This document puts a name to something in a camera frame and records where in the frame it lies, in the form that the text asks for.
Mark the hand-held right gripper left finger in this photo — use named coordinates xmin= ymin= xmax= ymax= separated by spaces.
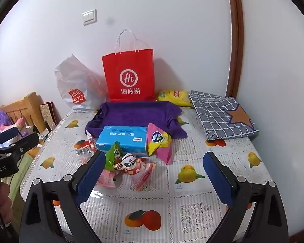
xmin=20 ymin=150 xmax=107 ymax=243

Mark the white plastic bag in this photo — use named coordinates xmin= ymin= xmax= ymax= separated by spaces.
xmin=54 ymin=54 xmax=109 ymax=113

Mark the red paper bag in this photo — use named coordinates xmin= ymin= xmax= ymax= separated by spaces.
xmin=102 ymin=30 xmax=156 ymax=103

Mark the purple plush toy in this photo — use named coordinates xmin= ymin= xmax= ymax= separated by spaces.
xmin=0 ymin=111 xmax=9 ymax=132

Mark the patterned box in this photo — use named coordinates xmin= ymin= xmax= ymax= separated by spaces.
xmin=39 ymin=102 xmax=57 ymax=129

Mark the blue tissue pack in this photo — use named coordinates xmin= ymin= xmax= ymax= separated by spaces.
xmin=95 ymin=126 xmax=150 ymax=157

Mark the wooden headboard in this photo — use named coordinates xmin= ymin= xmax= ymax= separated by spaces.
xmin=0 ymin=92 xmax=47 ymax=134

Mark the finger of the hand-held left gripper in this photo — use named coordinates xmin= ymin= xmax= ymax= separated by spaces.
xmin=0 ymin=133 xmax=40 ymax=159
xmin=0 ymin=126 xmax=20 ymax=146

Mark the folded grey checked cloth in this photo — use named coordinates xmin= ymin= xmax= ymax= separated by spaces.
xmin=188 ymin=90 xmax=259 ymax=140

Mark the panda print snack packet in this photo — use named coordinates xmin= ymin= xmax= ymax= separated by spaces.
xmin=114 ymin=152 xmax=156 ymax=191

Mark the fruit printed tablecloth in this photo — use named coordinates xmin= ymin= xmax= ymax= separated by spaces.
xmin=20 ymin=105 xmax=279 ymax=243

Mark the pink peach snack packet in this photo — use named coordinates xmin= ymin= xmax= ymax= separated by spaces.
xmin=96 ymin=169 xmax=118 ymax=188

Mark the white light switch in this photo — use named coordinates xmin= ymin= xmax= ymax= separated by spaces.
xmin=82 ymin=9 xmax=98 ymax=26

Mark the yellow chip bag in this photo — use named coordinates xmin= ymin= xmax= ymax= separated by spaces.
xmin=157 ymin=89 xmax=193 ymax=107

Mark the person's left hand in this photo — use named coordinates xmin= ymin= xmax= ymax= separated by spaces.
xmin=0 ymin=182 xmax=14 ymax=223

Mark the pale pink small packet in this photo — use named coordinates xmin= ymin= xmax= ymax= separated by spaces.
xmin=87 ymin=134 xmax=98 ymax=152

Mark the purple cloth lined tray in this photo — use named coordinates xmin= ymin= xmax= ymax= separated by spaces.
xmin=85 ymin=102 xmax=188 ymax=142

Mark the green snack packet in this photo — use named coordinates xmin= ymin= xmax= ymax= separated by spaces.
xmin=104 ymin=142 xmax=123 ymax=171

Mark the brown wooden door frame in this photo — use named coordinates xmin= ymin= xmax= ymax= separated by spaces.
xmin=225 ymin=0 xmax=244 ymax=99

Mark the pink and yellow snack packet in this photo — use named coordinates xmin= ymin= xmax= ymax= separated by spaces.
xmin=147 ymin=123 xmax=173 ymax=165

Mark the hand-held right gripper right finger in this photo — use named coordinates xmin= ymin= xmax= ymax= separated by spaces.
xmin=203 ymin=151 xmax=293 ymax=243

